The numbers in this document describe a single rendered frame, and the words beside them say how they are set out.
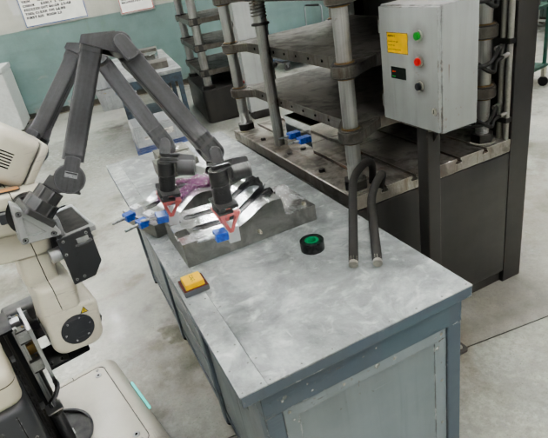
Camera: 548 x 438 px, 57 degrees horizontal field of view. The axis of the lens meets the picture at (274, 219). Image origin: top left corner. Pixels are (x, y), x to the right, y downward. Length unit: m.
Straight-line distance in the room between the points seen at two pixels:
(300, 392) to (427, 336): 0.40
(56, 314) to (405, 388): 1.08
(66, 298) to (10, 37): 7.40
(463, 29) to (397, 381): 1.07
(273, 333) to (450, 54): 1.00
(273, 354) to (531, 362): 1.41
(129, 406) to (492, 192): 1.82
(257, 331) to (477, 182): 1.41
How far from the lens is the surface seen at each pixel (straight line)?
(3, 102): 8.17
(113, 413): 2.09
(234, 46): 2.90
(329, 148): 2.45
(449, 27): 1.70
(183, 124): 1.47
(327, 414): 1.45
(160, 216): 1.80
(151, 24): 8.81
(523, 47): 2.44
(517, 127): 2.53
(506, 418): 2.23
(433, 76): 1.72
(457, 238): 2.49
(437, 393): 1.70
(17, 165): 1.55
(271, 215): 1.76
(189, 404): 2.40
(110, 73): 1.84
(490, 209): 2.58
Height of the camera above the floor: 1.67
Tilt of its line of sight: 27 degrees down
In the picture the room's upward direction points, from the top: 10 degrees counter-clockwise
